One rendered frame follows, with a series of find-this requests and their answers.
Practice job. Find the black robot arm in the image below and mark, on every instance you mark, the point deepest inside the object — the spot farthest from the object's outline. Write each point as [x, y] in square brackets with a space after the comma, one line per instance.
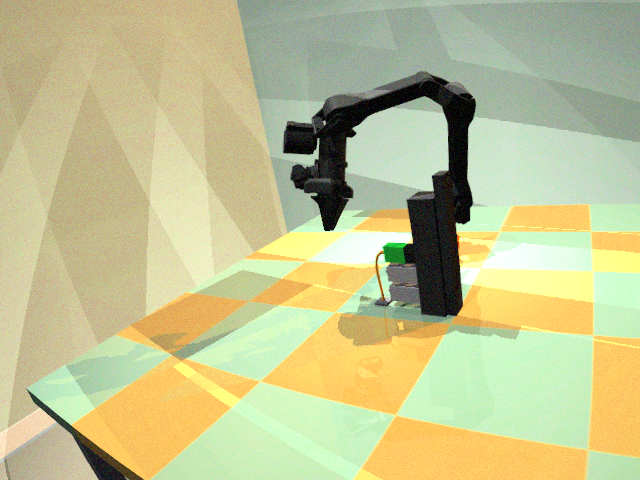
[346, 111]

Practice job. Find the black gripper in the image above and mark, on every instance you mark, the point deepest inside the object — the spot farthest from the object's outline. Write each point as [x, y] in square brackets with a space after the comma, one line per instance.
[331, 188]

